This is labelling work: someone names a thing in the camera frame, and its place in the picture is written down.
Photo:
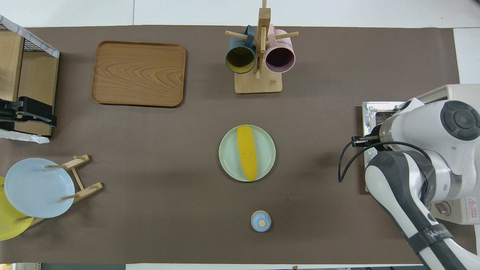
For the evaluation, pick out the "pink mug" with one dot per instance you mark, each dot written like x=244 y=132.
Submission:
x=279 y=60

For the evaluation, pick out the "yellow round plate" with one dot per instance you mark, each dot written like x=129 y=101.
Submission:
x=7 y=225

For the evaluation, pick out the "white crumpled plastic sheet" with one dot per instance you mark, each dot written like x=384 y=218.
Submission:
x=26 y=138

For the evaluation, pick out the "dark teal mug yellow inside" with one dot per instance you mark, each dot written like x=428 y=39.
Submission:
x=240 y=60

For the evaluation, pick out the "pale green round plate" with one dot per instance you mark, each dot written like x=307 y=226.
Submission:
x=228 y=153

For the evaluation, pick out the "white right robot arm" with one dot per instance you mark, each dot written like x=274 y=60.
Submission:
x=405 y=202

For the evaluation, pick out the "yellow corn cob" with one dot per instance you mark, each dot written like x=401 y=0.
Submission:
x=247 y=153

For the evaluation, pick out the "wooden plate rack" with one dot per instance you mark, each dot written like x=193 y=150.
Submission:
x=88 y=191

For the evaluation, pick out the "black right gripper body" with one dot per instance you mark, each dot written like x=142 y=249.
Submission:
x=365 y=141

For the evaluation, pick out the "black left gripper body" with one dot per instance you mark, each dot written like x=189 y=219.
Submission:
x=32 y=108

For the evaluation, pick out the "light blue round plate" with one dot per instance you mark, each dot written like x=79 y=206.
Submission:
x=33 y=191

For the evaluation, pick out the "large brown table mat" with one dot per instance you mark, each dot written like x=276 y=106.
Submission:
x=318 y=131

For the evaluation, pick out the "cream toaster oven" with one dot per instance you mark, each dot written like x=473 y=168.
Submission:
x=465 y=92

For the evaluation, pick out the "large silver oven knob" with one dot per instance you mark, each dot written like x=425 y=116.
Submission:
x=442 y=208

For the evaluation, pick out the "wooden mug tree stand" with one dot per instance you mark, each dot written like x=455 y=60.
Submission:
x=258 y=84

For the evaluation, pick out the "rectangular wooden tray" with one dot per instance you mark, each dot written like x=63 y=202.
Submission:
x=138 y=75

